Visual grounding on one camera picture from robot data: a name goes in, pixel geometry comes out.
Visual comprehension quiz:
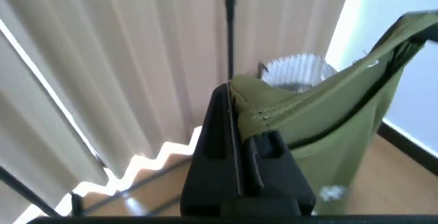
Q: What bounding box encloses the white laundry basket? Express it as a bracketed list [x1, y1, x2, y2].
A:
[258, 53, 338, 93]

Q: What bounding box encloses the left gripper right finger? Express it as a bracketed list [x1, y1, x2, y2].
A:
[241, 130, 316, 217]

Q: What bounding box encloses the green sleeveless shirt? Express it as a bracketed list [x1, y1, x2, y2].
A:
[228, 10, 438, 216]

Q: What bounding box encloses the black clothes rack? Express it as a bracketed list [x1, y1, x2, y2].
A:
[0, 0, 237, 218]

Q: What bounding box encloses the beige curtain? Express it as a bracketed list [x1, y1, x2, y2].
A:
[0, 0, 355, 224]

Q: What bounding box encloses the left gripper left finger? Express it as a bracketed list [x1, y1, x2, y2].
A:
[179, 82, 243, 217]

